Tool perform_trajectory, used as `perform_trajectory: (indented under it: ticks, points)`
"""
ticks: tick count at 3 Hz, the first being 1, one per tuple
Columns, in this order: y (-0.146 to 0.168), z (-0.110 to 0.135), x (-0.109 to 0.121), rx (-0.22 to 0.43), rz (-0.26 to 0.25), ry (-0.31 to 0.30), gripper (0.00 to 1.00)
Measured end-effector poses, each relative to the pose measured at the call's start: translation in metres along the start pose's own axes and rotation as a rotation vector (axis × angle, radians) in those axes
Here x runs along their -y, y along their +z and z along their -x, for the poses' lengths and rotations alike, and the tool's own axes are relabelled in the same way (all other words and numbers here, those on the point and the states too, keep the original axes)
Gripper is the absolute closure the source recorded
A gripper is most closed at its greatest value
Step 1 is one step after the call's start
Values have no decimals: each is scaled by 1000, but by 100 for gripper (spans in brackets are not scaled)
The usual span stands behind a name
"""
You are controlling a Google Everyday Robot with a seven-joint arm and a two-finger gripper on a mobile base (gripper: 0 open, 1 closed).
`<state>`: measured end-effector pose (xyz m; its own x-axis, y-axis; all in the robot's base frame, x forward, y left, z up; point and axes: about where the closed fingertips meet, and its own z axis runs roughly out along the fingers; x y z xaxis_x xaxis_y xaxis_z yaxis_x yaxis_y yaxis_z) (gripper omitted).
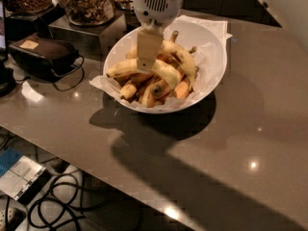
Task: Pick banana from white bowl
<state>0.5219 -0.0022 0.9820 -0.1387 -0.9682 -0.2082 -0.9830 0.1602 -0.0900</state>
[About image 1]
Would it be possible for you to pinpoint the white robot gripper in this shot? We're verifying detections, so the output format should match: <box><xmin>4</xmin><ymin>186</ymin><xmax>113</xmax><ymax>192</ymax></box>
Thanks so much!
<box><xmin>133</xmin><ymin>0</ymin><xmax>184</xmax><ymax>72</ymax></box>

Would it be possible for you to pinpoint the upper spotted yellow banana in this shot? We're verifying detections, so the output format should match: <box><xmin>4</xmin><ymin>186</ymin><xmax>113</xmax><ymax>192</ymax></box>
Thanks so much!
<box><xmin>126</xmin><ymin>40</ymin><xmax>195</xmax><ymax>90</ymax></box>

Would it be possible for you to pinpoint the white oval bowl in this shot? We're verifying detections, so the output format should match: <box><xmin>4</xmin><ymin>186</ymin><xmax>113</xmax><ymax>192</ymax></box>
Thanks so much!
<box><xmin>102</xmin><ymin>18</ymin><xmax>228</xmax><ymax>115</ymax></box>

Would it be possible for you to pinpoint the banana with dark tip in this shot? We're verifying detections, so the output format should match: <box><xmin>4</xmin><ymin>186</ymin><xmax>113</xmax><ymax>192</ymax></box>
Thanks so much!
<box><xmin>150</xmin><ymin>80</ymin><xmax>169</xmax><ymax>99</ymax></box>

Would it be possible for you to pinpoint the small banana front left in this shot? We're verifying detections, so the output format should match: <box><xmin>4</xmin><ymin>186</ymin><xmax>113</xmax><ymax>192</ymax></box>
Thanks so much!
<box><xmin>119</xmin><ymin>80</ymin><xmax>139</xmax><ymax>100</ymax></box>

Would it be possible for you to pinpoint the orange banana right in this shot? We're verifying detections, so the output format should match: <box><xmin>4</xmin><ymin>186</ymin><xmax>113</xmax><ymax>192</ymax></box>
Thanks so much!
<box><xmin>174</xmin><ymin>77</ymin><xmax>190</xmax><ymax>99</ymax></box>

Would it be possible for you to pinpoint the white paper liner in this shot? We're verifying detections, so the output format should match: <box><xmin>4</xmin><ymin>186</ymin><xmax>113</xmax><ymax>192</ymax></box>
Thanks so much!
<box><xmin>89</xmin><ymin>14</ymin><xmax>233</xmax><ymax>112</ymax></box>

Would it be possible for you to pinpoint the glass jar of granola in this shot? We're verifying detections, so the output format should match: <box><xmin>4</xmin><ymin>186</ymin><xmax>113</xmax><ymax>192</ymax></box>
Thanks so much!
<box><xmin>60</xmin><ymin>0</ymin><xmax>115</xmax><ymax>26</ymax></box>

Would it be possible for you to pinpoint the black headset case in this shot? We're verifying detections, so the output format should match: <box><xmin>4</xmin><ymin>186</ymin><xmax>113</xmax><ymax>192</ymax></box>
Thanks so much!
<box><xmin>9</xmin><ymin>34</ymin><xmax>81</xmax><ymax>83</ymax></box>

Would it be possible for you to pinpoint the silver box on floor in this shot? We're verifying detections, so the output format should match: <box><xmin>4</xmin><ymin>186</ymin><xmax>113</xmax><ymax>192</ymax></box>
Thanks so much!
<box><xmin>0</xmin><ymin>156</ymin><xmax>49</xmax><ymax>205</ymax></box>

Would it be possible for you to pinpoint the steel pedestal block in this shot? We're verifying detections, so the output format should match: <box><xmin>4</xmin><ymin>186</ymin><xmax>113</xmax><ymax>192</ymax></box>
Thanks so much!
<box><xmin>49</xmin><ymin>11</ymin><xmax>127</xmax><ymax>61</ymax></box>

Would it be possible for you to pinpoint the black cable on table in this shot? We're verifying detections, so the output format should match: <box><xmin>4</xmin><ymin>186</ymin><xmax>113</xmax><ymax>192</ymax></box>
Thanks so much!
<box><xmin>51</xmin><ymin>55</ymin><xmax>86</xmax><ymax>92</ymax></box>

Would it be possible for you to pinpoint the black cable on floor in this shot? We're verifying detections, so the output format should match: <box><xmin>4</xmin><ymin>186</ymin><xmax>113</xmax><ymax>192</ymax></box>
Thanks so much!
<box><xmin>27</xmin><ymin>168</ymin><xmax>107</xmax><ymax>231</ymax></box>

